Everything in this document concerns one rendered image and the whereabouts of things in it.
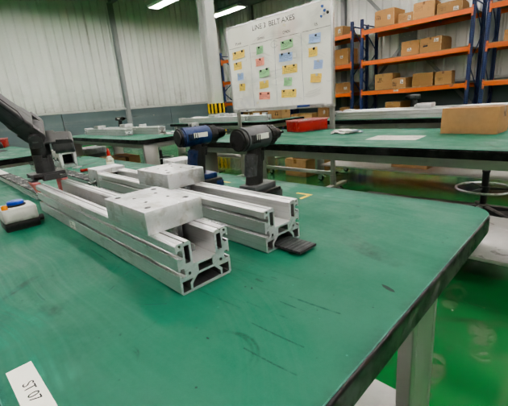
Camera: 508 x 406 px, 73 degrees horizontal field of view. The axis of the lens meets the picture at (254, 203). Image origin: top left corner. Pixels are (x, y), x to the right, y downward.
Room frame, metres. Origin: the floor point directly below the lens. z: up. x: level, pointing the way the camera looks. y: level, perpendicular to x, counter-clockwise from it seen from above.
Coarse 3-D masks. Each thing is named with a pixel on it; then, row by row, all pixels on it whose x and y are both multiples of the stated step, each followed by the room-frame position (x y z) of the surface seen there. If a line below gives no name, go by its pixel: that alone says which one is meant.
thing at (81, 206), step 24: (48, 192) 0.95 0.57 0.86; (72, 192) 1.04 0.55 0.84; (96, 192) 0.89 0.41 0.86; (72, 216) 0.83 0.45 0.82; (96, 216) 0.70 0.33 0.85; (96, 240) 0.72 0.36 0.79; (120, 240) 0.62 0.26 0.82; (144, 240) 0.57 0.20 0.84; (168, 240) 0.50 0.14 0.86; (192, 240) 0.57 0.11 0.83; (216, 240) 0.54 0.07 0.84; (144, 264) 0.56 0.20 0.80; (168, 264) 0.49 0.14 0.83; (192, 264) 0.49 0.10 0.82; (216, 264) 0.52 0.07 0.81; (192, 288) 0.49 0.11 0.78
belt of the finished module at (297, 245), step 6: (282, 234) 0.67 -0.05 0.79; (276, 240) 0.64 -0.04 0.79; (282, 240) 0.64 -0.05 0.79; (288, 240) 0.64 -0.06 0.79; (294, 240) 0.63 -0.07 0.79; (300, 240) 0.63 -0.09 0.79; (276, 246) 0.62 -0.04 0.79; (282, 246) 0.61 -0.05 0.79; (288, 246) 0.60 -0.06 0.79; (294, 246) 0.60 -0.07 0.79; (300, 246) 0.60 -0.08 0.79; (306, 246) 0.60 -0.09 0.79; (312, 246) 0.60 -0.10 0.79; (294, 252) 0.59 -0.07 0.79; (300, 252) 0.58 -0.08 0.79
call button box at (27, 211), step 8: (0, 208) 0.89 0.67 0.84; (8, 208) 0.89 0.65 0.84; (16, 208) 0.88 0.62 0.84; (24, 208) 0.89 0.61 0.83; (32, 208) 0.90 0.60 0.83; (0, 216) 0.88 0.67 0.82; (8, 216) 0.87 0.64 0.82; (16, 216) 0.88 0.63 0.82; (24, 216) 0.89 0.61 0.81; (32, 216) 0.90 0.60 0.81; (40, 216) 0.94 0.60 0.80; (8, 224) 0.86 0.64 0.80; (16, 224) 0.87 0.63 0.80; (24, 224) 0.89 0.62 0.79; (32, 224) 0.90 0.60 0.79; (8, 232) 0.86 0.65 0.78
